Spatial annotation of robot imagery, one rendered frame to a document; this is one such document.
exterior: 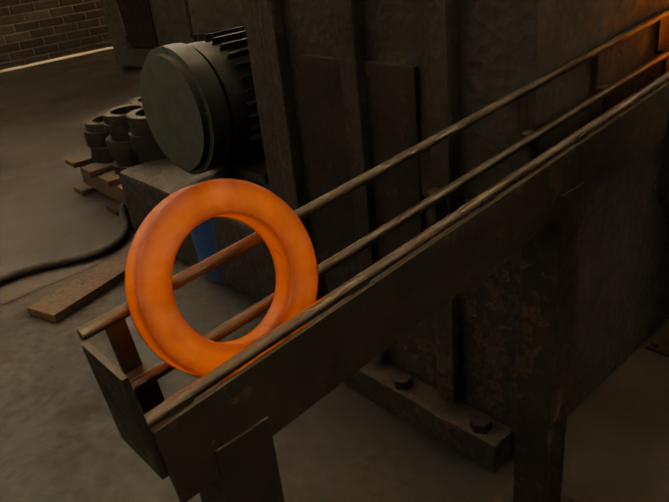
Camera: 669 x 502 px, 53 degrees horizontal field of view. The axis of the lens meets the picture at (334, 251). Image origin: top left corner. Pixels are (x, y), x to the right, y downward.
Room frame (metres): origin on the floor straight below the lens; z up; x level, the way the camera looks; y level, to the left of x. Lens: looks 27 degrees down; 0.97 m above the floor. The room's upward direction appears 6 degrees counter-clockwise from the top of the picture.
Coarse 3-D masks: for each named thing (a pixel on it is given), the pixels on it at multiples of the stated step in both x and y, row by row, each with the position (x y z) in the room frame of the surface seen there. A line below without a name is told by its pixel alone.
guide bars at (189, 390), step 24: (600, 120) 0.86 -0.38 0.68; (528, 168) 0.75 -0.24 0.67; (456, 216) 0.66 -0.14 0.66; (384, 264) 0.59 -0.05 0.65; (336, 288) 0.56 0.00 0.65; (360, 288) 0.56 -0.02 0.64; (312, 312) 0.53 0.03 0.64; (264, 336) 0.50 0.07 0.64; (240, 360) 0.47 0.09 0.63; (192, 384) 0.45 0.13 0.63; (168, 408) 0.43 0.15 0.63
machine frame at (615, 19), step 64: (256, 0) 1.43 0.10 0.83; (320, 0) 1.28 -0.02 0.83; (384, 0) 1.15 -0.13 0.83; (448, 0) 1.02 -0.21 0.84; (512, 0) 0.97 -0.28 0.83; (576, 0) 0.99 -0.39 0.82; (640, 0) 1.12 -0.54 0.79; (256, 64) 1.45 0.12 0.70; (320, 64) 1.28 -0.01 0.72; (384, 64) 1.15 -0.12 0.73; (448, 64) 1.02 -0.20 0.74; (512, 64) 0.96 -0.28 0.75; (640, 64) 1.14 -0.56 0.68; (320, 128) 1.29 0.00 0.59; (384, 128) 1.15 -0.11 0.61; (512, 128) 0.96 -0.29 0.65; (576, 128) 1.01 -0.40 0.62; (320, 192) 1.31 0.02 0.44; (384, 192) 1.16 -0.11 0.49; (640, 192) 1.18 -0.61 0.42; (320, 256) 1.35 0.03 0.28; (384, 256) 1.17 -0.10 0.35; (512, 256) 0.96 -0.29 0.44; (640, 256) 1.20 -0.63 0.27; (448, 320) 1.03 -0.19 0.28; (512, 320) 0.96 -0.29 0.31; (576, 320) 1.04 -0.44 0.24; (640, 320) 1.23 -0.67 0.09; (384, 384) 1.13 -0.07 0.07; (448, 384) 1.03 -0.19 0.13; (512, 384) 0.95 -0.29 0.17; (576, 384) 1.05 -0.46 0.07; (512, 448) 0.94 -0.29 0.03
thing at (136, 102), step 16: (112, 112) 2.58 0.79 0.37; (128, 112) 2.62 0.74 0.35; (96, 128) 2.65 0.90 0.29; (112, 128) 2.48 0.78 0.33; (128, 128) 2.47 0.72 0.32; (144, 128) 2.27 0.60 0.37; (96, 144) 2.66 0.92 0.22; (112, 144) 2.48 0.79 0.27; (128, 144) 2.47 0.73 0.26; (144, 144) 2.27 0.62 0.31; (80, 160) 2.73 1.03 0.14; (96, 160) 2.68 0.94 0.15; (112, 160) 2.65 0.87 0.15; (128, 160) 2.47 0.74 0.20; (144, 160) 2.30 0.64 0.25; (96, 176) 2.66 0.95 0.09; (112, 176) 2.47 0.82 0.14; (80, 192) 2.72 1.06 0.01; (112, 192) 2.55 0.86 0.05; (112, 208) 2.45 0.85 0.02
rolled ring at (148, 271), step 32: (192, 192) 0.55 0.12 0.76; (224, 192) 0.56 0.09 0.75; (256, 192) 0.58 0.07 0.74; (160, 224) 0.52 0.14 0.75; (192, 224) 0.53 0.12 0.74; (256, 224) 0.58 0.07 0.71; (288, 224) 0.58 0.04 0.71; (128, 256) 0.52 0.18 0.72; (160, 256) 0.51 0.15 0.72; (288, 256) 0.57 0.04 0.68; (128, 288) 0.50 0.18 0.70; (160, 288) 0.49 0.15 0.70; (288, 288) 0.56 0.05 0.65; (160, 320) 0.48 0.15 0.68; (160, 352) 0.47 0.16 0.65; (192, 352) 0.48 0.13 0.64; (224, 352) 0.49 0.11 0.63
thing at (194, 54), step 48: (192, 48) 1.94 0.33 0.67; (240, 48) 2.01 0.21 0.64; (144, 96) 2.05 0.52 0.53; (192, 96) 1.83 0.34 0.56; (240, 96) 1.89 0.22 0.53; (192, 144) 1.87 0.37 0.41; (240, 144) 1.91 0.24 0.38; (144, 192) 2.07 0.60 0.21; (192, 240) 1.87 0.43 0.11; (240, 288) 1.69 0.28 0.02
